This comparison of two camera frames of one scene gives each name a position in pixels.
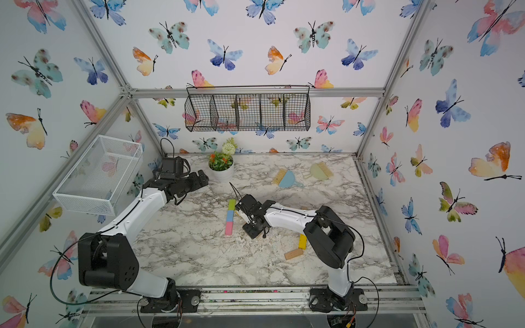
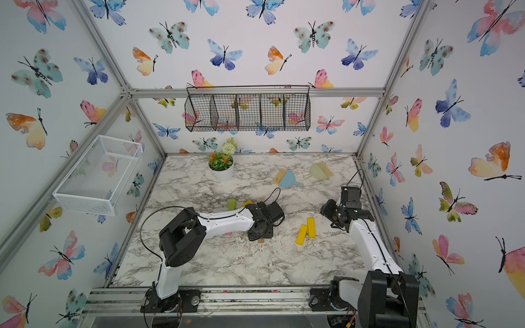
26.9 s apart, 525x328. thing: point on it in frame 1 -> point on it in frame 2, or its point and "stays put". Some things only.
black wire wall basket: [247, 108] stays put
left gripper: [197, 183] -> [269, 235]
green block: [232, 204] stays put
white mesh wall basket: [100, 178] stays put
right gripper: [251, 234] -> [329, 206]
